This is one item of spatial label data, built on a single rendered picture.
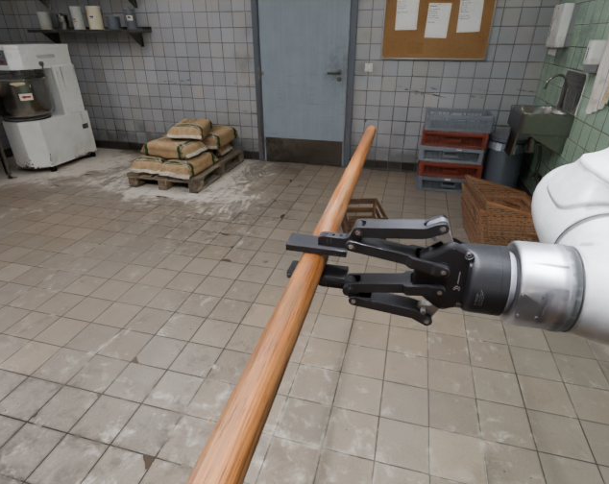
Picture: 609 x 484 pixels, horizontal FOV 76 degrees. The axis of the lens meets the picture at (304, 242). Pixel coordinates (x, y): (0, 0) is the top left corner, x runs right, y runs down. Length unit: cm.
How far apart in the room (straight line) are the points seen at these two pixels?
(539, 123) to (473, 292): 321
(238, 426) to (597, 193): 46
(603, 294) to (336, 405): 149
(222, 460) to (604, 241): 40
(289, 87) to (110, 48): 234
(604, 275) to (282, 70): 453
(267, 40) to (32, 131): 276
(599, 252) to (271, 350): 33
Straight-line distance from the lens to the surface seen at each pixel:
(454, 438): 183
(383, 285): 45
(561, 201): 57
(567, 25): 416
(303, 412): 181
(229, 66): 508
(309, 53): 472
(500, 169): 429
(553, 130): 364
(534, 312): 45
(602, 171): 56
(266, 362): 31
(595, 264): 46
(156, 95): 563
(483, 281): 43
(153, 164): 432
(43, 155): 541
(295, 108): 482
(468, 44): 460
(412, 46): 458
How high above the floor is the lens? 141
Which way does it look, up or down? 28 degrees down
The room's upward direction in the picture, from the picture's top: straight up
